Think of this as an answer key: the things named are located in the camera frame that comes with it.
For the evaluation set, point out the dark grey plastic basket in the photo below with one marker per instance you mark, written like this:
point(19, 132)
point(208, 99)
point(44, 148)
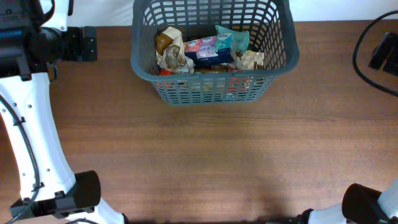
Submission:
point(271, 32)

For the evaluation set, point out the Kleenex tissue multipack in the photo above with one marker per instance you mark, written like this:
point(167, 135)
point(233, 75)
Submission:
point(213, 50)

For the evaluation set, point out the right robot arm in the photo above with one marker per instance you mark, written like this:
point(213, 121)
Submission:
point(360, 205)

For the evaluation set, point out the light blue tissue packet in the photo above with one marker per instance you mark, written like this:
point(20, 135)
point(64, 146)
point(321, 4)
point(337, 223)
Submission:
point(241, 38)

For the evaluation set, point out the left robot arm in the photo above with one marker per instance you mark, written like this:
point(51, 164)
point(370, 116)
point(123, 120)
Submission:
point(34, 35)

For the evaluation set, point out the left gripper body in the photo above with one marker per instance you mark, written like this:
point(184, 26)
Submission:
point(72, 46)

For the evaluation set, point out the beige cookie bag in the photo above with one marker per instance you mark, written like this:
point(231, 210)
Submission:
point(249, 60)
point(170, 52)

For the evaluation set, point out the red San Remo pasta pack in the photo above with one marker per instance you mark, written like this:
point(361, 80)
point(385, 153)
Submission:
point(221, 68)

